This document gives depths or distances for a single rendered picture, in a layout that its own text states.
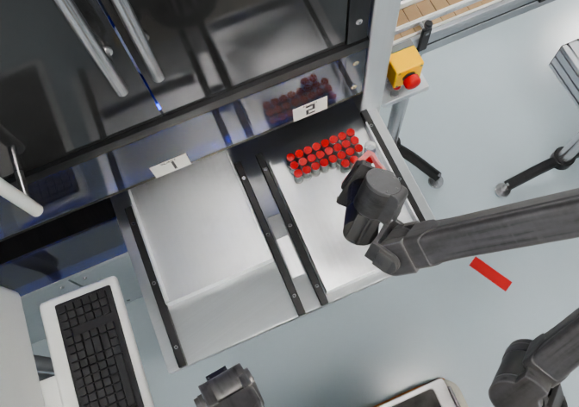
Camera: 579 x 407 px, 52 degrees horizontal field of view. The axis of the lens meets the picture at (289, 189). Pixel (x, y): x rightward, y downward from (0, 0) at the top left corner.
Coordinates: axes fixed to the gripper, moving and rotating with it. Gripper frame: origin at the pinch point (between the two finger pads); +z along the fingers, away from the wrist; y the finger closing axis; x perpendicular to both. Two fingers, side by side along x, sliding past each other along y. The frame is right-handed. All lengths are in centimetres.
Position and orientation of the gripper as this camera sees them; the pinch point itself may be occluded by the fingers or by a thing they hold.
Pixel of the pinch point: (367, 159)
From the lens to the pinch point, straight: 110.2
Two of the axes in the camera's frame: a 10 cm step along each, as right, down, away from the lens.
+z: 1.6, -6.5, 7.4
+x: -9.1, -3.8, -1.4
